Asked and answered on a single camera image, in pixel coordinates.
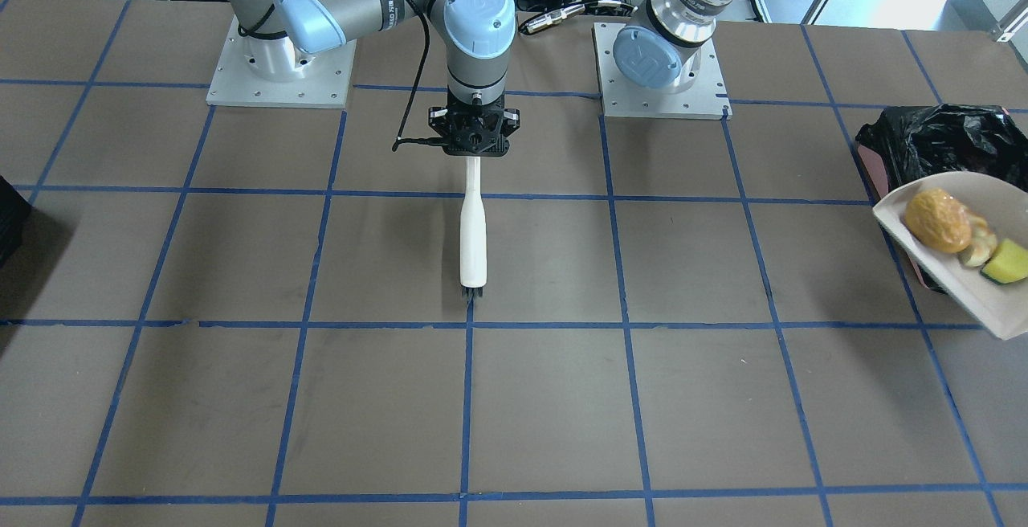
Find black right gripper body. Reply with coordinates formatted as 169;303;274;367
429;96;521;157

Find white hand brush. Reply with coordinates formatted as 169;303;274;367
458;157;487;300

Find brown bread roll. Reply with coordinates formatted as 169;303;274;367
903;189;972;255

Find beige plastic dustpan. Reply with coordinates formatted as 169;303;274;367
873;171;1027;340

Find yellow sponge piece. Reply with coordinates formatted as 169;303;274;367
980;239;1028;285

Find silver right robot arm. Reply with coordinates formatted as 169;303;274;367
206;0;520;157

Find black lined trash bin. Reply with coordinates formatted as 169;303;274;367
855;104;1028;295

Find silver cable connector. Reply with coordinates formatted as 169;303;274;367
518;0;636;35

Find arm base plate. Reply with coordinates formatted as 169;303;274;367
206;18;356;109
594;22;733;121

